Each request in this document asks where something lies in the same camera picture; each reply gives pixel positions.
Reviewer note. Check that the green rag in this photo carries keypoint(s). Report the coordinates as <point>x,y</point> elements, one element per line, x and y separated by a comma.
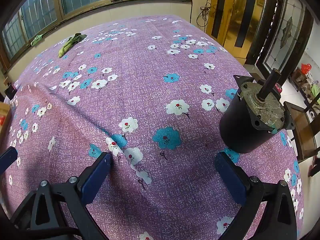
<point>37,39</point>

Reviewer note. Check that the green leafy vegetable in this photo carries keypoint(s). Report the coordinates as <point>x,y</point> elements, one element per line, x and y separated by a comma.
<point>70,43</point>

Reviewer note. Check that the dark wooden chair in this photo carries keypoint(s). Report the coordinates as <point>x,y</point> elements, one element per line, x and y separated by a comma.
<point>303,132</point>

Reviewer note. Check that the purple floral bed sheet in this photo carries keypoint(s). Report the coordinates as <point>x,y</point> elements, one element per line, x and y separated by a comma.
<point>140,85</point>

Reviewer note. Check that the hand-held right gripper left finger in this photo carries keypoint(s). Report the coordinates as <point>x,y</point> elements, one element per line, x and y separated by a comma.
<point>96,180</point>

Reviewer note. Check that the stained glass door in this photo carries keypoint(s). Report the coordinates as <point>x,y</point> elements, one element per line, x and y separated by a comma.
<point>287,32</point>

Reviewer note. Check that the black motor with bare shaft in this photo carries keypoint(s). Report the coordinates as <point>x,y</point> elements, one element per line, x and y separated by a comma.
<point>237,130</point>

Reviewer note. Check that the red slipper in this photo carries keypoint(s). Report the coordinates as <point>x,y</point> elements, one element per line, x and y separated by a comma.
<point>314,168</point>

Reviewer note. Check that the golden panelled door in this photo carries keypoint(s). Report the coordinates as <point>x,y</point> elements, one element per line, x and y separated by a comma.
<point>232,10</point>

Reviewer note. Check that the red plastic bag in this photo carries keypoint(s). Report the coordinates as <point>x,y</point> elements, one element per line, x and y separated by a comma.
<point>306,68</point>

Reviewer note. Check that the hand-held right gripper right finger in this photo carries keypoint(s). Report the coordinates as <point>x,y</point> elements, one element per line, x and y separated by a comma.
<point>231,180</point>

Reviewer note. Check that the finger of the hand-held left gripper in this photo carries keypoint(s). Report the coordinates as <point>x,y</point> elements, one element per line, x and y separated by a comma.
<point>7,158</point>

